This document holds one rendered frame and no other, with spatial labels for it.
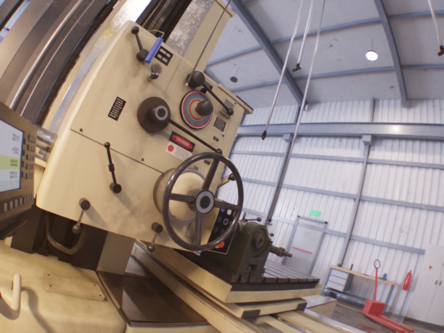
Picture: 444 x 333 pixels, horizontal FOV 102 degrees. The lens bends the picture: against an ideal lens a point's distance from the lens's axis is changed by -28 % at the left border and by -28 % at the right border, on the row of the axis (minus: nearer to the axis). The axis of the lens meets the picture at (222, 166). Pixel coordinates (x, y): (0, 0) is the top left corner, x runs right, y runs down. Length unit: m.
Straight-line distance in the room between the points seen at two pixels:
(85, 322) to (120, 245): 0.74
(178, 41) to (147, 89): 1.01
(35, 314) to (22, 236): 0.62
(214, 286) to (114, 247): 0.77
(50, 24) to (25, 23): 0.17
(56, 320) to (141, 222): 0.61
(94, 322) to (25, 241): 0.70
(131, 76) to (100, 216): 0.56
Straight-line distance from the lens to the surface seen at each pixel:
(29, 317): 1.22
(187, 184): 0.98
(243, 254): 1.33
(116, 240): 1.77
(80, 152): 0.94
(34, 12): 1.80
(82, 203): 0.92
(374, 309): 6.40
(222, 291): 1.33
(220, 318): 1.57
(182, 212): 0.99
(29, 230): 1.66
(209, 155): 0.88
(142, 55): 1.02
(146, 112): 1.00
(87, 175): 0.95
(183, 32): 2.05
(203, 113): 1.06
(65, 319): 1.22
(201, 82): 1.11
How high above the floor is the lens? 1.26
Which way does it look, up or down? 11 degrees up
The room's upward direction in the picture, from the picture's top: 20 degrees clockwise
